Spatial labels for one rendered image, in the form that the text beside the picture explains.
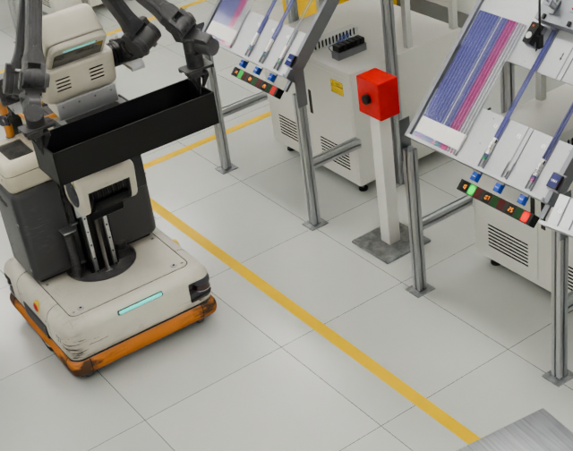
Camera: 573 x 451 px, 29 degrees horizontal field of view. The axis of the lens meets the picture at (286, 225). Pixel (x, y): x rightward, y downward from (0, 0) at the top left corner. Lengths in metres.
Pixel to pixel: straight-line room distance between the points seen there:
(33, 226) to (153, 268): 0.48
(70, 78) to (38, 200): 0.61
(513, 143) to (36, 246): 1.81
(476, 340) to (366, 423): 0.59
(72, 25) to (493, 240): 1.84
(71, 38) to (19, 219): 0.83
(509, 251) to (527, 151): 0.76
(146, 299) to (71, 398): 0.46
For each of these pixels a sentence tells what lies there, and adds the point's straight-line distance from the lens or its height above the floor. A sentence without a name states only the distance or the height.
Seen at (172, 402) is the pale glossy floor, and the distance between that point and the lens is 4.16.
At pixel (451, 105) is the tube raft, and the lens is 4.03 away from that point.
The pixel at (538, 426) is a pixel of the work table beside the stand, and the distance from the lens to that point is 2.71.
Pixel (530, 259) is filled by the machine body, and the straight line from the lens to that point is 4.38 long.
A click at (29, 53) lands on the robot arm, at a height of 1.41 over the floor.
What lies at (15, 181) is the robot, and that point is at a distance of 4.21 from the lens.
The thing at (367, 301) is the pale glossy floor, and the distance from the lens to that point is 4.49.
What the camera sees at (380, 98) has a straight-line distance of 4.40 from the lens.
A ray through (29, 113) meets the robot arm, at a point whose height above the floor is 1.28.
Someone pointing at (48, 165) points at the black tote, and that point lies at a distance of 3.54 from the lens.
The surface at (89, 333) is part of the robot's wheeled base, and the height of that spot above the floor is 0.23.
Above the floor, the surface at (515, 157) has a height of 0.78.
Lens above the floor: 2.63
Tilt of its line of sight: 32 degrees down
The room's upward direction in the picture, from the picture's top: 8 degrees counter-clockwise
